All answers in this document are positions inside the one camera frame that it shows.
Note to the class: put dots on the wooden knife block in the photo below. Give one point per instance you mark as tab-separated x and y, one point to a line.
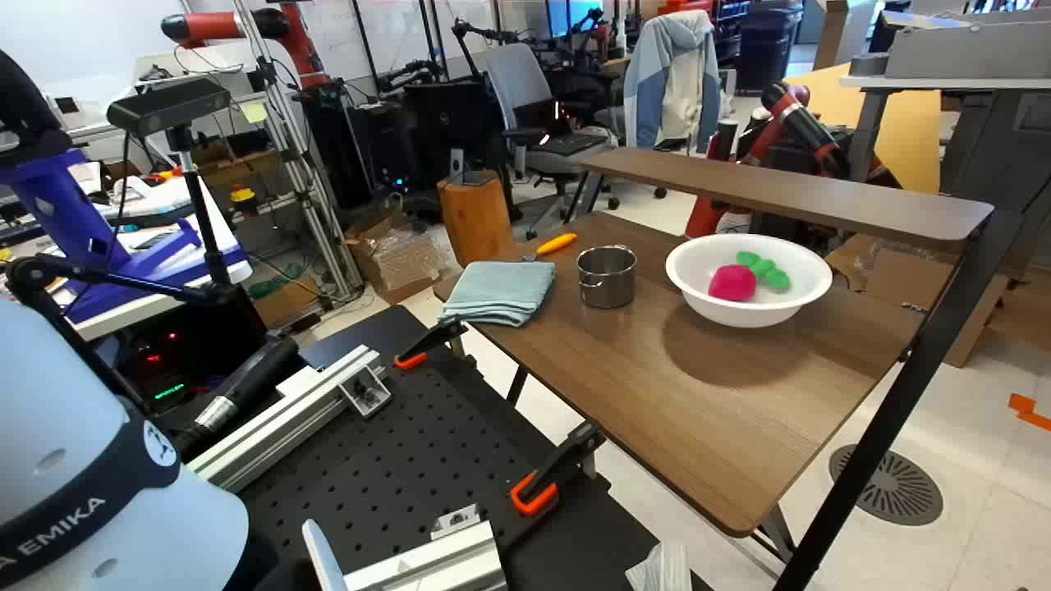
476	217

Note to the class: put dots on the green plush toy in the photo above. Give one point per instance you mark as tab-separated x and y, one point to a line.
766	270

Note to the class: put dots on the long aluminium extrusion rail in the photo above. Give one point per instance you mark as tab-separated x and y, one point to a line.
351	383

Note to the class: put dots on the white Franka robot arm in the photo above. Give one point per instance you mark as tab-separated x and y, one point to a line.
93	497

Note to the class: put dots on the red robot arm background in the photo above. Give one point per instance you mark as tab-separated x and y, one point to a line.
281	26

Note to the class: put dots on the short aluminium extrusion rail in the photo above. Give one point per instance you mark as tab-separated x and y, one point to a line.
456	555

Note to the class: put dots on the rear orange black clamp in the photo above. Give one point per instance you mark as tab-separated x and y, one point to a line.
433	337

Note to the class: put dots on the small silver pot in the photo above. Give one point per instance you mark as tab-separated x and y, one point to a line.
605	277

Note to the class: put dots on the black camera on stand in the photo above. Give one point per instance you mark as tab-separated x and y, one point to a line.
173	110

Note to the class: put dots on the pink plush toy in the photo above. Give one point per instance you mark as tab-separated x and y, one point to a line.
734	283

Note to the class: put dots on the grey office chair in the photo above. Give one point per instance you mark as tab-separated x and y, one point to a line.
538	133

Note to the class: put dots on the light blue folded towel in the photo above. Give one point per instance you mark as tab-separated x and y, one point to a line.
500	294

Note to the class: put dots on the front orange black clamp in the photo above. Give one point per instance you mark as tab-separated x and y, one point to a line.
538	487

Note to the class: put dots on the metal lattice tower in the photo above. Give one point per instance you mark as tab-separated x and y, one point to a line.
302	167

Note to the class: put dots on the orange black clamp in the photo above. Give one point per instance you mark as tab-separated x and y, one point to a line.
433	337
538	487

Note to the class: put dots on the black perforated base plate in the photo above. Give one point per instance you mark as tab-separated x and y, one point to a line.
443	443

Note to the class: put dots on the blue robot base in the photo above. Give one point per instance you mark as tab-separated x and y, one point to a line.
36	167

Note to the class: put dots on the round floor drain grate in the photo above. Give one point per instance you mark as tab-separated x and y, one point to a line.
900	493

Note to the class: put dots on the white bowl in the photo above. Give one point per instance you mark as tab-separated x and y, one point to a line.
690	265

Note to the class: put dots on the wooden desk upper shelf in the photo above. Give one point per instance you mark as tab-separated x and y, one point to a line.
812	197

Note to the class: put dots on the cardboard box on floor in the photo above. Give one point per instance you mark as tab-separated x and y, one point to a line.
392	253

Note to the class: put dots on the orange marker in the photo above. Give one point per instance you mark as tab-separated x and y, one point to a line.
554	244

